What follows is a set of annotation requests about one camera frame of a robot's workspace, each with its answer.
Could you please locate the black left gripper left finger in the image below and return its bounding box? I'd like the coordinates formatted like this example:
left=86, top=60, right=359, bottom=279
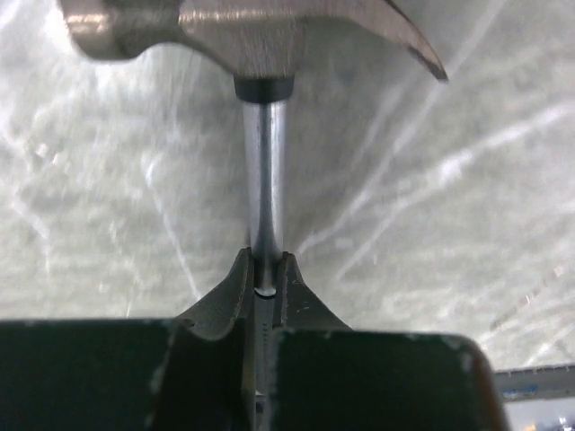
left=1, top=249, right=255, bottom=430

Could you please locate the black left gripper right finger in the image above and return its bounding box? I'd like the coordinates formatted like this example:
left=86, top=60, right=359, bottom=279
left=264, top=254, right=509, bottom=430

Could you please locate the black handled hammer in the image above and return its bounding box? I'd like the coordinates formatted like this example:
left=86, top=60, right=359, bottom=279
left=56, top=0, right=450, bottom=431

